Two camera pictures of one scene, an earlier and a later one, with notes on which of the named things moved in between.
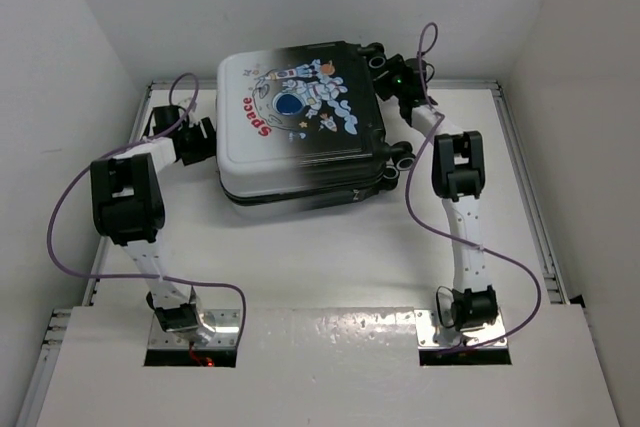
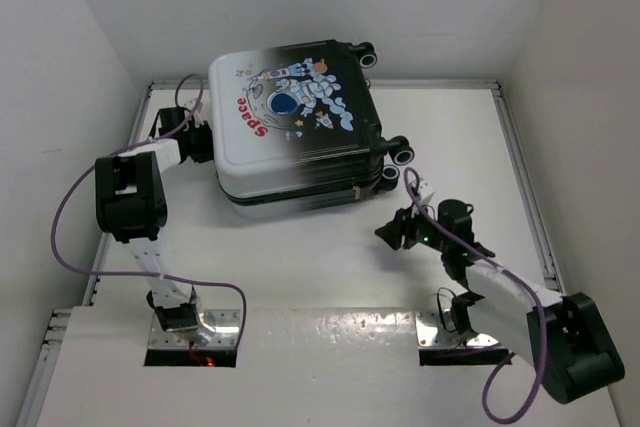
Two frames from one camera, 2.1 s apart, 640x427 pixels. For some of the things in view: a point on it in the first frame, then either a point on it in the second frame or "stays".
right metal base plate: [430, 333] stays
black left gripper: [209, 145] stays
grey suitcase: [299, 128] stays
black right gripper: [394, 65] -> [405, 218]
